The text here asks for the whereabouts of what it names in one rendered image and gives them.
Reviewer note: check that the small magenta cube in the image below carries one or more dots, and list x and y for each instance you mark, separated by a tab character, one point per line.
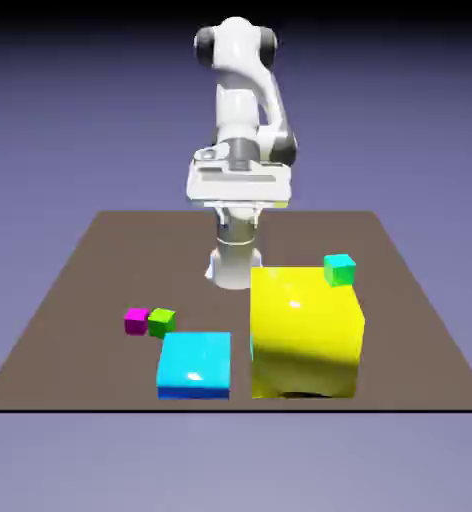
136	320

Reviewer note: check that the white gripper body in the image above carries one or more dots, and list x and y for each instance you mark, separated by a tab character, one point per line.
240	188

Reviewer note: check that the large cyan box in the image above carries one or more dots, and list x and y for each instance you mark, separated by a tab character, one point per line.
196	362

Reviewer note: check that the large yellow box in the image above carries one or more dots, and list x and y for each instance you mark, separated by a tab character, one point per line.
304	336

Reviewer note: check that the small teal cube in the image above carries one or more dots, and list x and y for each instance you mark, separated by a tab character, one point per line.
339	270

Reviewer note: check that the small green cube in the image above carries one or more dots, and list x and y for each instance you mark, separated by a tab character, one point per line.
161	322

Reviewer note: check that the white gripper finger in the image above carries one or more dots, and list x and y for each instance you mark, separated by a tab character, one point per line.
256	216
222	216

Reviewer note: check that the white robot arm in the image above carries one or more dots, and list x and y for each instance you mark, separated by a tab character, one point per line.
236	116

